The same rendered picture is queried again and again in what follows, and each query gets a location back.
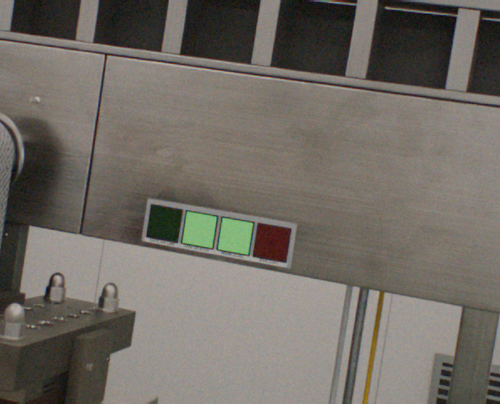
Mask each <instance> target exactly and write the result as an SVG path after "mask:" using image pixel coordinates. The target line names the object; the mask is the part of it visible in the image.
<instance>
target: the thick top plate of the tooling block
mask: <svg viewBox="0 0 500 404"><path fill-rule="evenodd" d="M21 306H22V307H23V309H24V321H25V322H26V328H25V334H24V335H25V339H22V340H13V339H6V338H4V339H2V338H0V389H2V390H5V391H17V390H19V389H22V388H25V387H26V386H29V385H33V384H35V383H37V382H40V381H42V380H46V379H48V378H50V377H53V376H55V375H58V374H61V373H64V372H66V371H68V370H70V364H71V358H72V348H73V344H74V342H75V337H76V336H79V335H82V334H84V333H86V332H91V331H94V330H97V329H99V328H102V327H103V328H107V329H111V330H114V336H113V342H112V348H111V354H114V353H116V352H119V351H120V350H123V349H126V348H129V347H130V346H131V341H132V335H133V329H134V324H135V318H136V311H132V310H127V309H124V308H119V307H118V309H119V311H118V312H108V311H101V310H98V309H97V306H98V303H96V302H92V301H87V300H79V299H75V298H71V297H66V300H64V301H57V300H47V299H45V298H44V295H42V296H37V297H33V298H28V299H25V303H24V305H21ZM5 311H6V309H3V310H0V322H1V321H2V320H3V318H4V313H5Z"/></svg>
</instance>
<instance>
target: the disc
mask: <svg viewBox="0 0 500 404"><path fill-rule="evenodd" d="M0 123H1V124H2V125H3V126H4V127H5V129H6V130H7V132H8V133H9V135H10V138H11V141H12V143H13V165H12V171H11V177H10V183H9V189H11V188H12V187H13V185H14V184H15V182H16V181H17V179H18V177H19V175H20V173H21V170H22V167H23V164H24V144H23V140H22V137H21V135H20V133H19V130H18V128H17V127H16V125H15V124H14V123H13V121H12V120H11V119H10V118H9V117H7V116H6V115H5V114H3V113H1V112H0Z"/></svg>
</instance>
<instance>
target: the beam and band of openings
mask: <svg viewBox="0 0 500 404"><path fill-rule="evenodd" d="M323 1H328V2H323ZM330 2H335V3H330ZM345 3H351V4H345ZM353 4H357V5H353ZM389 8H394V9H389ZM397 9H401V10H397ZM404 10H409V11H404ZM411 11H417V12H411ZM419 12H424V13H419ZM434 13H439V14H434ZM441 14H447V15H441ZM449 15H454V16H449ZM455 16H457V17H455ZM494 19H499V20H494ZM0 40H10V41H16V42H20V43H24V44H30V45H42V46H48V47H55V48H61V49H67V50H73V51H85V52H91V53H97V54H104V55H106V56H122V57H128V58H135V59H141V60H148V61H159V62H166V63H172V64H179V65H185V66H196V67H202V68H209V69H215V70H222V71H228V72H240V73H246V74H253V75H259V76H265V77H276V78H283V79H289V80H295V81H302V82H314V83H320V84H326V85H333V86H339V87H345V88H357V89H363V90H369V91H376V92H382V93H394V94H400V95H407V96H413V97H414V96H419V97H425V98H437V99H443V100H450V101H456V102H463V103H469V104H481V105H487V106H494V107H500V0H321V1H315V0H0Z"/></svg>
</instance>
